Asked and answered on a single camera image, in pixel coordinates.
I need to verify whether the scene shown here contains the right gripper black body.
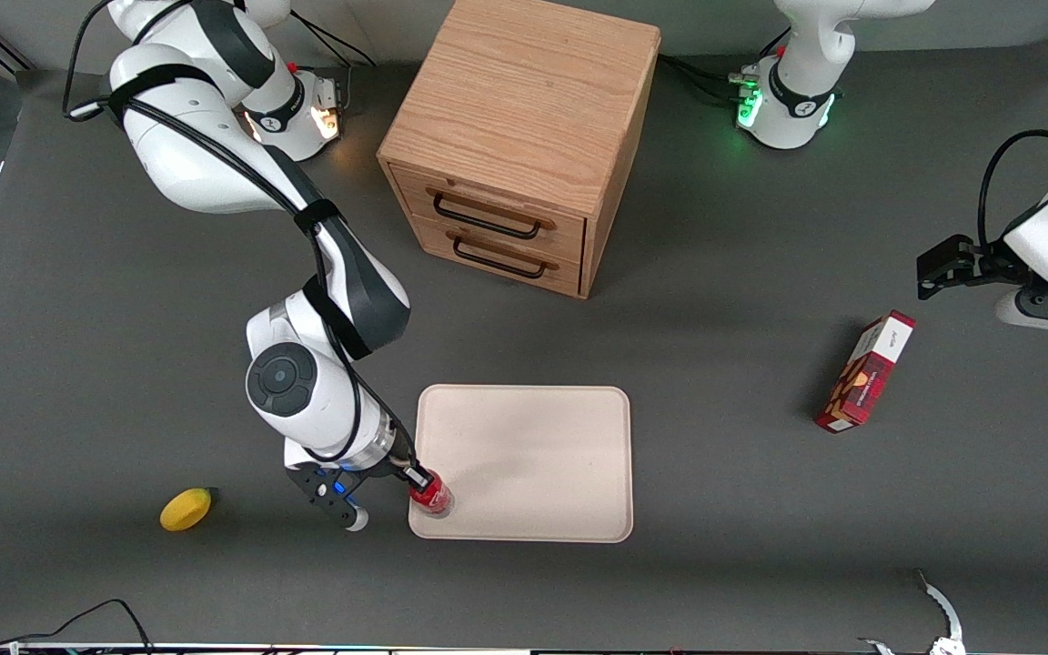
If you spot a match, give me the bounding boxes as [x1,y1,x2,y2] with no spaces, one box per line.
[362,451,412,485]

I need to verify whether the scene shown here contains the red coke bottle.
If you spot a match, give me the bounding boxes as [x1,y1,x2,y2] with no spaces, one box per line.
[408,471,455,519]

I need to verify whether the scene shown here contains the beige rectangular tray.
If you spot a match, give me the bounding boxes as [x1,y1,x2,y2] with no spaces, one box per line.
[408,384,634,544]

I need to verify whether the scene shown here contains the red cracker box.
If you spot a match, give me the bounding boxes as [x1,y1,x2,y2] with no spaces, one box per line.
[815,309,917,434]

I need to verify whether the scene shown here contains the yellow lemon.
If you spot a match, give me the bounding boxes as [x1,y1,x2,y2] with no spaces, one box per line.
[159,488,214,532]

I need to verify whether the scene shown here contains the oak wood drawer front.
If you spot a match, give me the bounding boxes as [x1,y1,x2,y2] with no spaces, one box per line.
[391,164,588,266]
[409,215,585,297]

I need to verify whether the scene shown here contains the white plastic clamp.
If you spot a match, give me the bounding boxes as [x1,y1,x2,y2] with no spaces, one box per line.
[859,570,967,655]

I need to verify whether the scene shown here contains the oak wood drawer cabinet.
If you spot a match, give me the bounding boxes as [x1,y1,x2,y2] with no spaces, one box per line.
[377,0,662,300]

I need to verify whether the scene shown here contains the black cable loop on left arm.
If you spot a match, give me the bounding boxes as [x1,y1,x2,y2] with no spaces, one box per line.
[979,130,1048,247]

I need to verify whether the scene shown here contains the black cable along right arm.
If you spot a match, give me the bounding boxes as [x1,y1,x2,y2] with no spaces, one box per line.
[64,0,420,479]

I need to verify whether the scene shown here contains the black metal drawer handle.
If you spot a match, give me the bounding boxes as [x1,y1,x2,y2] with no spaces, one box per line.
[452,234,549,280]
[432,190,544,241]

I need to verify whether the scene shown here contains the black cable at table edge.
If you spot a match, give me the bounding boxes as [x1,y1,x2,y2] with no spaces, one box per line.
[0,598,155,655]

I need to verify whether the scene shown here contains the black cables at left arm base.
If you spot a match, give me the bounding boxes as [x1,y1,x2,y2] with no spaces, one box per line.
[659,27,793,106]

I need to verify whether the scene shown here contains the black cables at arm base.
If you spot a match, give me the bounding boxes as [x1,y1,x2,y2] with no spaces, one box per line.
[290,11,379,112]
[659,27,793,106]

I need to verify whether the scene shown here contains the black cables at right arm base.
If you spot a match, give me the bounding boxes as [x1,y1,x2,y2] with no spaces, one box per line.
[290,11,379,112]

